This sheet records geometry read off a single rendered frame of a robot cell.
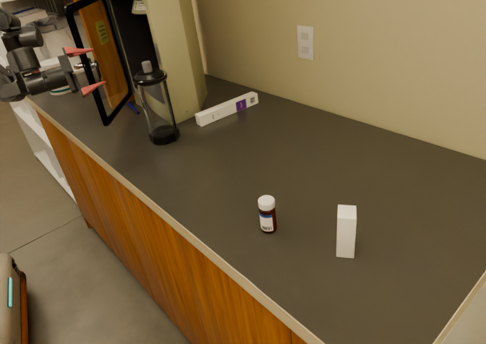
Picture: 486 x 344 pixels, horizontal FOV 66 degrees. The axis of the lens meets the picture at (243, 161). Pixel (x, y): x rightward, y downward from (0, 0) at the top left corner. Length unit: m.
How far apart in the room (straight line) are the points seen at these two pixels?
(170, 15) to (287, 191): 0.70
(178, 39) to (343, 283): 0.95
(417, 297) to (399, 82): 0.67
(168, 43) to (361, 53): 0.63
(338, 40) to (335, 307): 0.86
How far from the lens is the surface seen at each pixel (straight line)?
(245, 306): 0.96
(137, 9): 1.42
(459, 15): 1.12
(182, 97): 1.40
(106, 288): 2.21
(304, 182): 1.01
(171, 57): 1.35
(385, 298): 0.76
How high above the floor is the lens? 1.53
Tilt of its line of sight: 32 degrees down
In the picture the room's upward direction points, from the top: 8 degrees counter-clockwise
